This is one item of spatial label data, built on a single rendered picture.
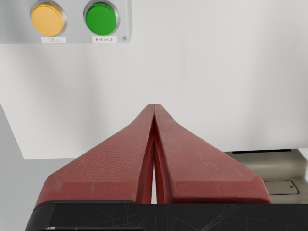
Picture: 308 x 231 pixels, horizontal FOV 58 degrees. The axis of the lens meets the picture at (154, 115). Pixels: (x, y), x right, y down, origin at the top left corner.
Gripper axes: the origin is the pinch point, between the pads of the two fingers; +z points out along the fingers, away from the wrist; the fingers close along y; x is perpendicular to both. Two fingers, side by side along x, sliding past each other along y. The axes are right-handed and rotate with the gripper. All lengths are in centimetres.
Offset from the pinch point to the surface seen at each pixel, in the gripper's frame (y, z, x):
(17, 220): 106, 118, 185
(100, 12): 6.8, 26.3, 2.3
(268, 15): -19.0, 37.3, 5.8
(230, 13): -12.7, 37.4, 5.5
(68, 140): 19, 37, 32
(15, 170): 93, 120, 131
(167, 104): -2.7, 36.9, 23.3
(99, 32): 7.2, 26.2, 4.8
